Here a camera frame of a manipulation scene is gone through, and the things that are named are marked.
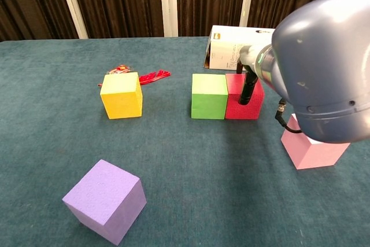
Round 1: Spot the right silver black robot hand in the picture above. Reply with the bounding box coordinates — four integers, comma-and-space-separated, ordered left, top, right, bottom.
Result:
235, 43, 261, 106

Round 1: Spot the red foam cube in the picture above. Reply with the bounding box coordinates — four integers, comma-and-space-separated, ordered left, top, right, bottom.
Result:
224, 73, 265, 120

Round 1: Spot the yellow foam cube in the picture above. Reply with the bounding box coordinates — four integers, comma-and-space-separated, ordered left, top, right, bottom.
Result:
99, 72, 143, 120

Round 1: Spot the green foam cube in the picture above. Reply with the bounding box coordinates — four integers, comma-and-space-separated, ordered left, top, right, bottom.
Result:
191, 73, 229, 120

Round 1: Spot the white printed cardboard box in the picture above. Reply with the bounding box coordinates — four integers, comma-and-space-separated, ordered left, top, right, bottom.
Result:
203, 25, 277, 71

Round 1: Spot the pink foam cube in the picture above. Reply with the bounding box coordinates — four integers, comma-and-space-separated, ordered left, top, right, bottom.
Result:
280, 113, 351, 170

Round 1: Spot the blue felt table cloth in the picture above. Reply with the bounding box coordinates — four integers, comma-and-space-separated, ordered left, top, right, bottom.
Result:
0, 35, 370, 247

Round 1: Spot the red feather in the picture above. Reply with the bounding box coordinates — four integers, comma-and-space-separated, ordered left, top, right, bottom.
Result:
97, 69, 172, 87

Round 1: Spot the red wrapped candy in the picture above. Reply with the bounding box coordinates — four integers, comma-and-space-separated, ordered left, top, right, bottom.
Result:
106, 64, 134, 75

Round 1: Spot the purple foam cube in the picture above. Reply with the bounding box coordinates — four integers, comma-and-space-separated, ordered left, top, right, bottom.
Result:
62, 159, 147, 246

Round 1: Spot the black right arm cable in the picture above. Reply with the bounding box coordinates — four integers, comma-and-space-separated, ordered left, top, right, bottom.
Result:
274, 99, 303, 134

